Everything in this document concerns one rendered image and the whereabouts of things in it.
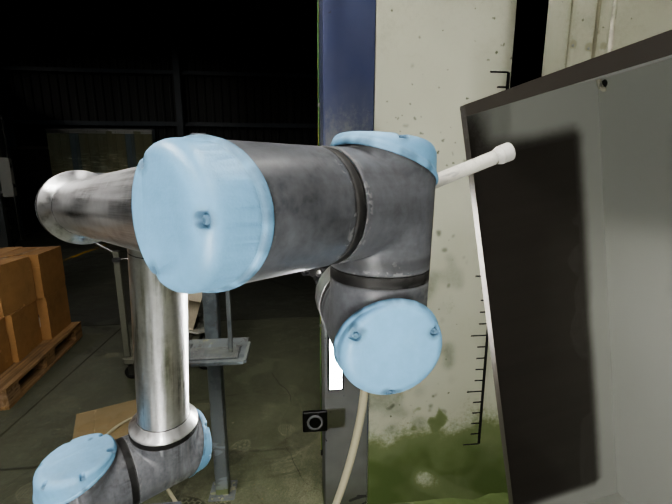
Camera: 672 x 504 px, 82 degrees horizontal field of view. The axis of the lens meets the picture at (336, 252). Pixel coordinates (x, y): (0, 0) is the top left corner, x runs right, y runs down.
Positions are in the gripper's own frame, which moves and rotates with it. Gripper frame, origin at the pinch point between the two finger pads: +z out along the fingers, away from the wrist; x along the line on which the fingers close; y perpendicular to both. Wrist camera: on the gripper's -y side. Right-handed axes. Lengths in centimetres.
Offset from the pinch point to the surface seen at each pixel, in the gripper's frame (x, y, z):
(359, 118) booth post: 34, -18, 75
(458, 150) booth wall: 64, 5, 72
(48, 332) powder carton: -221, 41, 271
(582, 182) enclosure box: 67, 17, 21
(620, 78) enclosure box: 76, -4, 15
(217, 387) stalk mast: -62, 64, 97
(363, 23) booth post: 46, -46, 75
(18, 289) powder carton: -206, -2, 247
